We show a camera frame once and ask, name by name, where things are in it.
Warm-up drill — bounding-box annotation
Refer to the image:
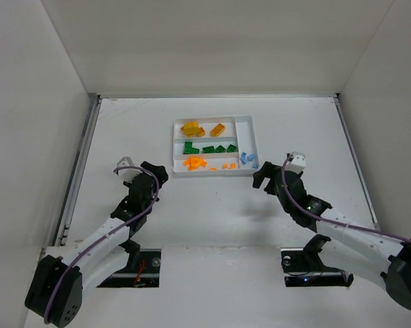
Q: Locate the orange round lego piece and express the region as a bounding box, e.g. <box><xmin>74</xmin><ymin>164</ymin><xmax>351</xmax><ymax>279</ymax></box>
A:
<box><xmin>188</xmin><ymin>156</ymin><xmax>203</xmax><ymax>171</ymax></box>

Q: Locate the green long lego brick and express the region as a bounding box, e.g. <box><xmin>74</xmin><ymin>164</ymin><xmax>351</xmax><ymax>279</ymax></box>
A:
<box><xmin>202</xmin><ymin>146</ymin><xmax>215</xmax><ymax>154</ymax></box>

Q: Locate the green square lego brick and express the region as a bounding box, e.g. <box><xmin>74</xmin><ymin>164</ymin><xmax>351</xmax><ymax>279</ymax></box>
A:
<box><xmin>215</xmin><ymin>145</ymin><xmax>226</xmax><ymax>154</ymax></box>

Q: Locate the orange round figure piece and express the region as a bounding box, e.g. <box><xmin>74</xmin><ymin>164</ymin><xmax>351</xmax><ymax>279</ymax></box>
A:
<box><xmin>180</xmin><ymin>121</ymin><xmax>200</xmax><ymax>137</ymax></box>

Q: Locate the yellow square lego brick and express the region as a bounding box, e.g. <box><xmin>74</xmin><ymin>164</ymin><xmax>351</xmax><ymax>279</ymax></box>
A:
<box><xmin>197</xmin><ymin>127</ymin><xmax>206</xmax><ymax>137</ymax></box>

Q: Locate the yellow long lego brick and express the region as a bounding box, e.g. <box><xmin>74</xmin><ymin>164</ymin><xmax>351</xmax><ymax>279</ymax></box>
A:
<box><xmin>210</xmin><ymin>123</ymin><xmax>225</xmax><ymax>137</ymax></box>

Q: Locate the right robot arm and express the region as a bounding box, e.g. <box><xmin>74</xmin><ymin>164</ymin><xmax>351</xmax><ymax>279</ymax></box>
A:
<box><xmin>253</xmin><ymin>159</ymin><xmax>411</xmax><ymax>311</ymax></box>

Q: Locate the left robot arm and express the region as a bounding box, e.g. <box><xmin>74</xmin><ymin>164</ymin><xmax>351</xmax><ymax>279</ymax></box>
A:
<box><xmin>25</xmin><ymin>161</ymin><xmax>169</xmax><ymax>327</ymax></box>

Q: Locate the white divided sorting tray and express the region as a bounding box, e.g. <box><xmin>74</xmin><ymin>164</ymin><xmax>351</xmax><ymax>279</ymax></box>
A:
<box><xmin>172</xmin><ymin>115</ymin><xmax>259</xmax><ymax>177</ymax></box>

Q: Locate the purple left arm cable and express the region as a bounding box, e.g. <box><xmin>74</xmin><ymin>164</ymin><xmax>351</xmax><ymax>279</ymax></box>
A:
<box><xmin>43</xmin><ymin>166</ymin><xmax>160</xmax><ymax>325</ymax></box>

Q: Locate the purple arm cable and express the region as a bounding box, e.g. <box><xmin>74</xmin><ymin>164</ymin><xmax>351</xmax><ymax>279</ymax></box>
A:
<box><xmin>281</xmin><ymin>154</ymin><xmax>411</xmax><ymax>250</ymax></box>
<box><xmin>43</xmin><ymin>166</ymin><xmax>160</xmax><ymax>325</ymax></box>

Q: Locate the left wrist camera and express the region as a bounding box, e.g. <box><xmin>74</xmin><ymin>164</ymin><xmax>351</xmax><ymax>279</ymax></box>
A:
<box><xmin>114</xmin><ymin>156</ymin><xmax>141</xmax><ymax>182</ymax></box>

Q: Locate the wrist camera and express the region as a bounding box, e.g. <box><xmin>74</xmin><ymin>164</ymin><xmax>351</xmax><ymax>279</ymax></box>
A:
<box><xmin>285</xmin><ymin>152</ymin><xmax>307</xmax><ymax>174</ymax></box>
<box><xmin>114</xmin><ymin>156</ymin><xmax>141</xmax><ymax>182</ymax></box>

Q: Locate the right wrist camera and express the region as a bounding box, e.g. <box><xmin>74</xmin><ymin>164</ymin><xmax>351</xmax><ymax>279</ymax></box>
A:
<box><xmin>285</xmin><ymin>152</ymin><xmax>307</xmax><ymax>174</ymax></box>

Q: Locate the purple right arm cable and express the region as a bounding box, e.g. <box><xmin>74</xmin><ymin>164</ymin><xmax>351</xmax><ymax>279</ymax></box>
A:
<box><xmin>281</xmin><ymin>154</ymin><xmax>411</xmax><ymax>250</ymax></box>

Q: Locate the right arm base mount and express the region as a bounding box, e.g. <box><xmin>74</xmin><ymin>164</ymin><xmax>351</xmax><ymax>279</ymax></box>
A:
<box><xmin>281</xmin><ymin>234</ymin><xmax>354</xmax><ymax>288</ymax></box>

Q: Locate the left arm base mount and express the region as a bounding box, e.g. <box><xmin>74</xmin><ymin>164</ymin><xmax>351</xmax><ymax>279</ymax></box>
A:
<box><xmin>98</xmin><ymin>240</ymin><xmax>162</xmax><ymax>288</ymax></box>

